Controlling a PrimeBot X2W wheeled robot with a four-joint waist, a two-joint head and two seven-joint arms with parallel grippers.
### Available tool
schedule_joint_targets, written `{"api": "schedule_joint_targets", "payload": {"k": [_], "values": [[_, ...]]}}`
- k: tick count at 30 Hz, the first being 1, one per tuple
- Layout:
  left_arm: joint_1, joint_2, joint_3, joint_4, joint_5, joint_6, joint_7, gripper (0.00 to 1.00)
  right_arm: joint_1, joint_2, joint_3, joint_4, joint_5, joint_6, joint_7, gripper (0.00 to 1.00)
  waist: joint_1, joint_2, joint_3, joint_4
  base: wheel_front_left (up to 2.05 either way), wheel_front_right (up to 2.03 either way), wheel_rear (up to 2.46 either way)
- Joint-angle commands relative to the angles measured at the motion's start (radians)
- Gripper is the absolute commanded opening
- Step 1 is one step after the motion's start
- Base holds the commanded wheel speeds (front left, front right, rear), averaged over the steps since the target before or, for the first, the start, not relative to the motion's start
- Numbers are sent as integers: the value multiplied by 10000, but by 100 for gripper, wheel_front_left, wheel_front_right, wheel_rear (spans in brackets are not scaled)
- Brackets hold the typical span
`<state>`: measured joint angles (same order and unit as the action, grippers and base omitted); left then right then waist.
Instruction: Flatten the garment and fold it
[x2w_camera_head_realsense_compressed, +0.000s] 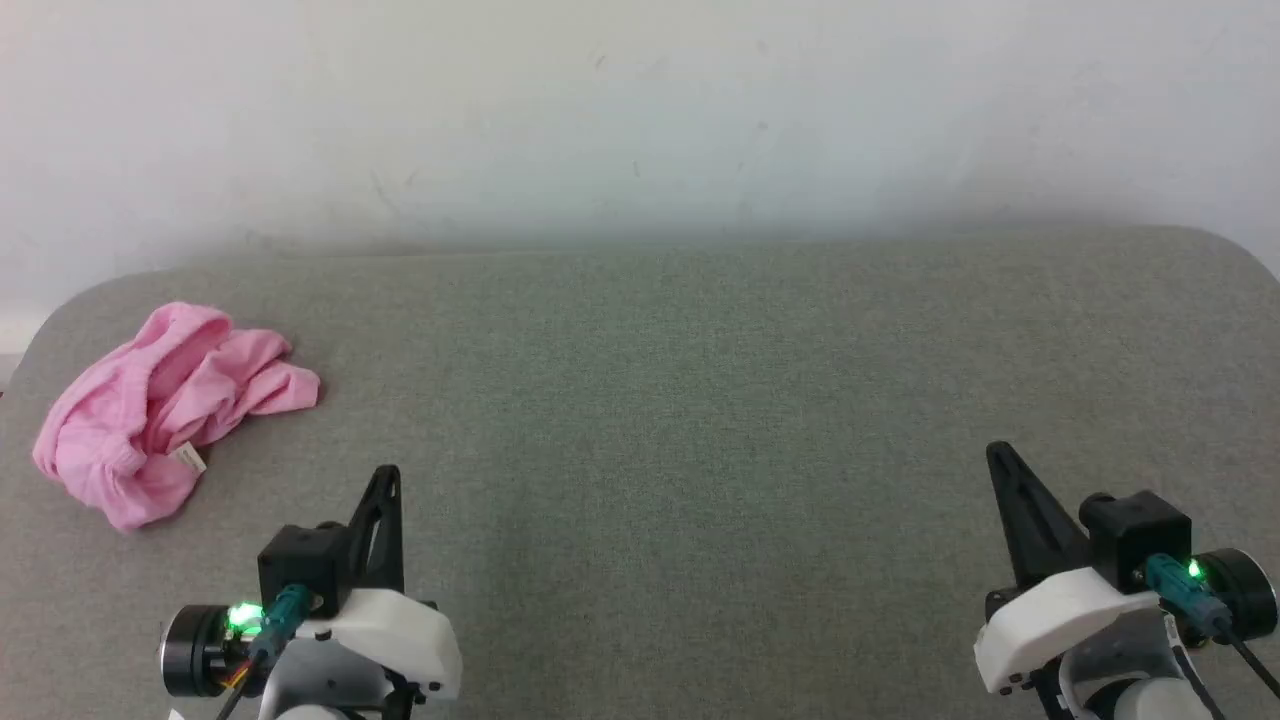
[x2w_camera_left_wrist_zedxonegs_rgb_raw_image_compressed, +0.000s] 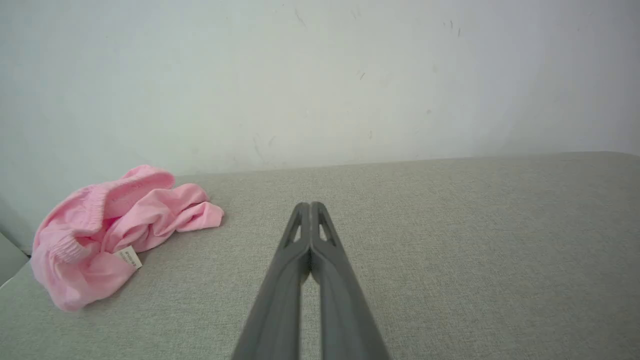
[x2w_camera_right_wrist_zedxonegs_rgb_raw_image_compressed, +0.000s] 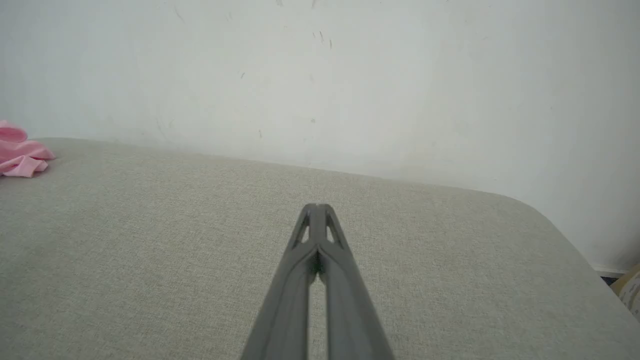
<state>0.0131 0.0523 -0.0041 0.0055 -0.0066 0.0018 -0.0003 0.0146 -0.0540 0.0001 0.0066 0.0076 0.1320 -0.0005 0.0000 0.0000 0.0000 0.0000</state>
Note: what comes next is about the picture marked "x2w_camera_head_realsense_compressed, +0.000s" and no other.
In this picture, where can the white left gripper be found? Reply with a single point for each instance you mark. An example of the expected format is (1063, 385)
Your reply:
(400, 640)

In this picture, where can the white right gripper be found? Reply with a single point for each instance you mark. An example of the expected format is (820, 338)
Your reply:
(1060, 615)

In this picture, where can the pink shorts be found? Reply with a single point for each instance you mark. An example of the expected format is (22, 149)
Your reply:
(150, 400)

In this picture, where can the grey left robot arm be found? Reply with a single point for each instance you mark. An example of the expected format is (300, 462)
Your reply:
(310, 714)

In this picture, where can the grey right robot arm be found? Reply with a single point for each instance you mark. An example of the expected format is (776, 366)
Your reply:
(1150, 700)

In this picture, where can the grey fabric sofa cushion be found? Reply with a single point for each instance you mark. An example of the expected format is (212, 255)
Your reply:
(680, 420)

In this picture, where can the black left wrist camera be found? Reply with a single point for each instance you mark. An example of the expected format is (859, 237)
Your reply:
(300, 558)

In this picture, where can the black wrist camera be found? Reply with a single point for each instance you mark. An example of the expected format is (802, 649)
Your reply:
(1135, 530)
(300, 558)

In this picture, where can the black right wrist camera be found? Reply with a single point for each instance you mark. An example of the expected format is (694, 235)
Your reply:
(1135, 530)

